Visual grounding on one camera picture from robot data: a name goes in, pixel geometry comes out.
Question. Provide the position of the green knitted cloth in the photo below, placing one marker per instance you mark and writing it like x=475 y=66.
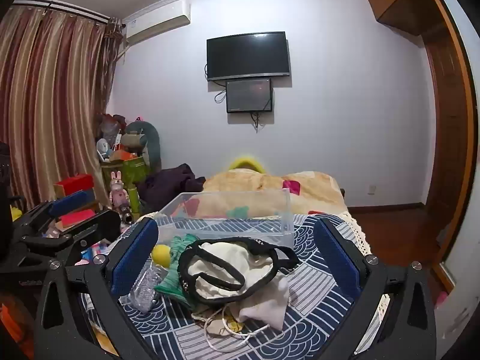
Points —
x=174 y=270

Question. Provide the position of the small black wall monitor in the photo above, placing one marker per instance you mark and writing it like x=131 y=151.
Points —
x=249 y=95

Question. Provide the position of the grey green plush toy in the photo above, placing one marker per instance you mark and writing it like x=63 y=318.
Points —
x=144 y=140

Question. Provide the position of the blue wave-pattern bed sheet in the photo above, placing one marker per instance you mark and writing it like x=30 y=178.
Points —
x=247 y=307

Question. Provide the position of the brown striped curtain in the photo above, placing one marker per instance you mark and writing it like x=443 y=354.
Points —
x=48 y=105

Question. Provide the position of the black-trimmed white cloth bag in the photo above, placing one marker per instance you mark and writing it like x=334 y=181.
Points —
x=228 y=266

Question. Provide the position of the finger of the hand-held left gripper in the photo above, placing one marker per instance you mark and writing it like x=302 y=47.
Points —
x=69 y=203
x=98 y=225

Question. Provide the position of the wooden wardrobe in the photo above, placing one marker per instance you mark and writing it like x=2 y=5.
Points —
x=431 y=93

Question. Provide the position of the large black wall television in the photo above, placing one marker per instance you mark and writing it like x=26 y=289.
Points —
x=248 y=55

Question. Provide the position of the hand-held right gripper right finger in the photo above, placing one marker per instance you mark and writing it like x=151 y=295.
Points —
x=337 y=258

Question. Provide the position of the dark purple cloth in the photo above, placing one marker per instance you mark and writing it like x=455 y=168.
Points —
x=168 y=185

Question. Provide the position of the white wall air conditioner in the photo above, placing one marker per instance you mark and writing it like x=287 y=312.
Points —
x=157 y=22

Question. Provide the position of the white wall socket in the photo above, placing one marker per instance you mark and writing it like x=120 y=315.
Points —
x=371 y=189

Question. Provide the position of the clear plastic bottle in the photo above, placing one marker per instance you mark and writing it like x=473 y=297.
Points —
x=144 y=288

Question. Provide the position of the clear plastic storage box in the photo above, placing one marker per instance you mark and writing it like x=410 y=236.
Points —
x=232 y=213

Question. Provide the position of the pink rabbit figurine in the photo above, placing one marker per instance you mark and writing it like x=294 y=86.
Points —
x=119 y=193

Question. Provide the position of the yellow soft ball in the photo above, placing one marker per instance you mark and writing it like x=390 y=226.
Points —
x=160 y=253

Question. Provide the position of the green cardboard box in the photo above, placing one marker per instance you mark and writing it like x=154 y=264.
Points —
x=125 y=174

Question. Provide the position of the red box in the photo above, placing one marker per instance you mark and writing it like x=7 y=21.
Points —
x=73 y=185

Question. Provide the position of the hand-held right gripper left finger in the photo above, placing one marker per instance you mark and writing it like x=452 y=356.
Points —
x=135 y=255

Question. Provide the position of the beige fleece blanket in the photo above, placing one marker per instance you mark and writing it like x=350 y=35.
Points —
x=270 y=187

